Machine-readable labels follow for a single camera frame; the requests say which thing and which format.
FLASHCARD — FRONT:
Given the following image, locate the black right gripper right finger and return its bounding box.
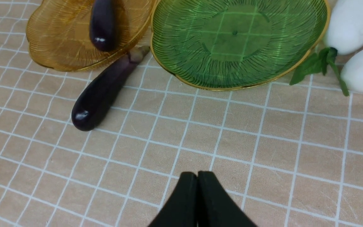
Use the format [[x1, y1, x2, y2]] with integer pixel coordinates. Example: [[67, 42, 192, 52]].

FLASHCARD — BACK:
[[197, 171, 257, 227]]

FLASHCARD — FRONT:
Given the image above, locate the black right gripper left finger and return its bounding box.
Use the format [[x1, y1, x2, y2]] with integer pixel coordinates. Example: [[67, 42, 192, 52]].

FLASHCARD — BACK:
[[149, 172, 198, 227]]

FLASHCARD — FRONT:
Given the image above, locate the purple eggplant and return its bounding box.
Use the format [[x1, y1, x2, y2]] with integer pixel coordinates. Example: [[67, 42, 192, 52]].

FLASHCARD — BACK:
[[89, 0, 117, 52], [72, 46, 150, 131]]

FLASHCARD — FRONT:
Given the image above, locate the beige checkered tablecloth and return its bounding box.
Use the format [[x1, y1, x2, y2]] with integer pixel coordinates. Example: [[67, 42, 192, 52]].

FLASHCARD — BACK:
[[0, 0, 363, 227]]

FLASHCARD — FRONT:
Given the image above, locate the green glass plate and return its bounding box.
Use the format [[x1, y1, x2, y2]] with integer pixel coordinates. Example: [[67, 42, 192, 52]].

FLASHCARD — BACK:
[[150, 0, 331, 91]]

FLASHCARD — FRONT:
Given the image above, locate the amber glass plate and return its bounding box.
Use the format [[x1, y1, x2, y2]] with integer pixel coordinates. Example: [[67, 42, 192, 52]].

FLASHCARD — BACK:
[[26, 0, 158, 72]]

